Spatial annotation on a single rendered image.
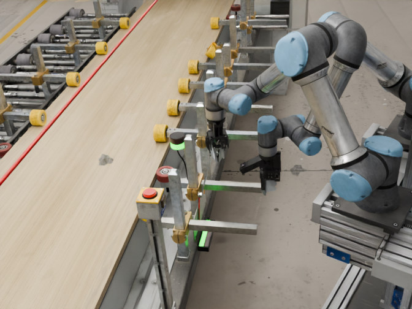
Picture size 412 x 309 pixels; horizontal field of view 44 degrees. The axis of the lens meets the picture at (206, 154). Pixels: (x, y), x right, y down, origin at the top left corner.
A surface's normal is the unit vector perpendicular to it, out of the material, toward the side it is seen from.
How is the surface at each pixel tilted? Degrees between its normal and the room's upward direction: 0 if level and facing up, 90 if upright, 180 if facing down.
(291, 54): 84
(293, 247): 0
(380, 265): 90
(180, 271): 0
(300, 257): 0
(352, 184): 97
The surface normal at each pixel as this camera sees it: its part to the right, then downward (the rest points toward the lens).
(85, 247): -0.07, -0.83
